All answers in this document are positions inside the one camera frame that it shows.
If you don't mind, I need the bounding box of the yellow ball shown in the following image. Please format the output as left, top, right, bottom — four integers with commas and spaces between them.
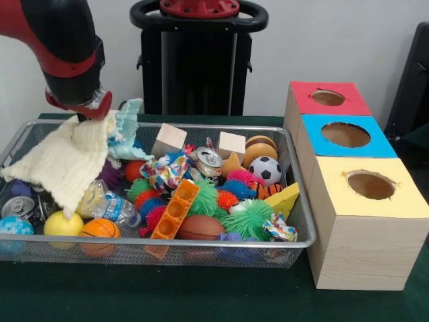
43, 210, 84, 237

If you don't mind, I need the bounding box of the crushed silver can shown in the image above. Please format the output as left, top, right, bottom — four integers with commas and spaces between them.
195, 146, 225, 178

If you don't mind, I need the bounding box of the toy hamburger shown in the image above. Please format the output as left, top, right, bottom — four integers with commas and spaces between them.
241, 135, 279, 170

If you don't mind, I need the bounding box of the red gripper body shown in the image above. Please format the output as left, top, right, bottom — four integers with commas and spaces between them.
45, 86, 113, 123

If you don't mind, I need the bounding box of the orange plastic block with holes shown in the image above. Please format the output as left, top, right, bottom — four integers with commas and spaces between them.
150, 178, 201, 240

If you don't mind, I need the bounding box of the black monitor on stand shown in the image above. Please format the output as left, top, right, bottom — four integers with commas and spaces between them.
384, 21, 429, 142

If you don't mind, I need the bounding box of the small soccer ball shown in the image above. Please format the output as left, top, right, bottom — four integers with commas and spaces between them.
248, 156, 283, 186

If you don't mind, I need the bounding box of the small orange basketball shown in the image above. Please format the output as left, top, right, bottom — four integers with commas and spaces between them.
79, 218, 121, 258

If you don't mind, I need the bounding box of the dark green tablecloth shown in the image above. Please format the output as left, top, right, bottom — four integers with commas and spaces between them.
0, 113, 429, 322

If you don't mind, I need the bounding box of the green spiky ball with eyes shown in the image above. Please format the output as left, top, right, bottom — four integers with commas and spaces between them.
221, 199, 276, 242

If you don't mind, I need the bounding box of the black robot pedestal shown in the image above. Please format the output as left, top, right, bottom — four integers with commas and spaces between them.
129, 0, 269, 117

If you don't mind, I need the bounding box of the cream waffle cloth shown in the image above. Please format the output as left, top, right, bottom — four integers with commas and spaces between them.
1, 110, 119, 221

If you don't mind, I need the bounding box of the large wooden block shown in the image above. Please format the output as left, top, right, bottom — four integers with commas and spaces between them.
150, 123, 188, 157

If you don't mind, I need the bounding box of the wooden box with three holes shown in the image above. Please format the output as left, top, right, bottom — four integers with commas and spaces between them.
283, 80, 429, 291

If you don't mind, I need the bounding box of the small wooden block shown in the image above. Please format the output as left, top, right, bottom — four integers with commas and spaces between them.
216, 131, 247, 162

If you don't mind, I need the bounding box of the light blue waffle cloth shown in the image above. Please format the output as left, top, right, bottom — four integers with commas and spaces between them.
106, 98, 156, 162

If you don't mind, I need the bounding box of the silver mesh bin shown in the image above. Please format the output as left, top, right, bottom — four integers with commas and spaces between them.
0, 119, 318, 269

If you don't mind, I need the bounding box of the clear water bottle blue label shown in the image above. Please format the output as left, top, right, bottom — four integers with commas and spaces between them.
77, 180, 141, 227

